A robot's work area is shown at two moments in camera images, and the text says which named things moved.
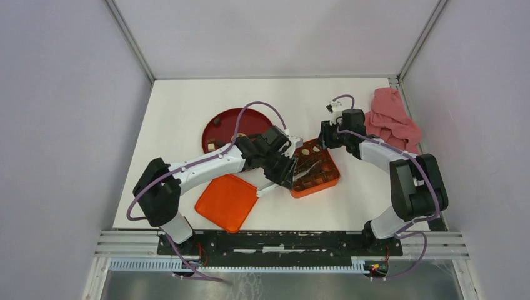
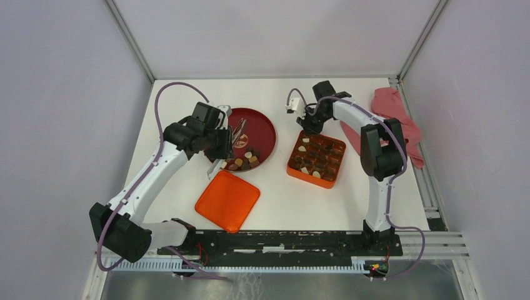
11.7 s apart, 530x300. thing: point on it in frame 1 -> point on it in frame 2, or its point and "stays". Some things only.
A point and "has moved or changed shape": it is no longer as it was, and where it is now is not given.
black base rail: x=359 y=244 stays
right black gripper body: x=331 y=137 -> x=314 y=122
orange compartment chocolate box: x=324 y=175 has moved or changed shape
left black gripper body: x=278 y=167 -> x=219 y=144
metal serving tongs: x=272 y=184 -> x=224 y=111
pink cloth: x=389 y=120 stays
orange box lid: x=227 y=201 stays
